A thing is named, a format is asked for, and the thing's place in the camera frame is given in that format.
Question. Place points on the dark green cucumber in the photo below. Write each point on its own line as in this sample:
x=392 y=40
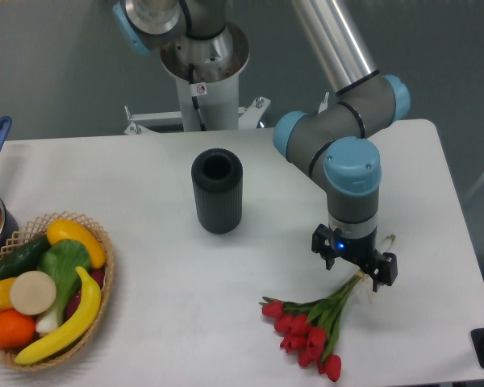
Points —
x=24 y=258

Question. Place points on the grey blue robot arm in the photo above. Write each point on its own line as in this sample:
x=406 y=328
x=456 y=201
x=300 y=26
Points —
x=332 y=147

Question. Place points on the dark red vegetable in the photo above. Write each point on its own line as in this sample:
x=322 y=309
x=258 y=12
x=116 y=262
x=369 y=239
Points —
x=98 y=275

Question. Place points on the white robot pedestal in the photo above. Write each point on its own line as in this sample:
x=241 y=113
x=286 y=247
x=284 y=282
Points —
x=206 y=75

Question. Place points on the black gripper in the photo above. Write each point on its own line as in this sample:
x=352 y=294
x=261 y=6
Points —
x=381 y=267

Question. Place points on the green bok choy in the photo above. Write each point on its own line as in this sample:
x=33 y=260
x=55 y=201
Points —
x=60 y=263

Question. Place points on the beige round disc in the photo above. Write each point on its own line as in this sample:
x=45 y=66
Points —
x=32 y=293

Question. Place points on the black ribbed vase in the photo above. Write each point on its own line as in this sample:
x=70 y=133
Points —
x=217 y=177

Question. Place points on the orange fruit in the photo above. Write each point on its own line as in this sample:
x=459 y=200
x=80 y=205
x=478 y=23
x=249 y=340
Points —
x=16 y=329

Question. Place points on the woven wicker basket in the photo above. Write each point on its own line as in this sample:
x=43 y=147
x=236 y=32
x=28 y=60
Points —
x=36 y=228

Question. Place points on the red tulip bouquet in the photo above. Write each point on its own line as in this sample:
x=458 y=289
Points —
x=312 y=329

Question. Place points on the yellow banana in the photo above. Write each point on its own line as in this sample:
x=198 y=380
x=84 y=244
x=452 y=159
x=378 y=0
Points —
x=71 y=330

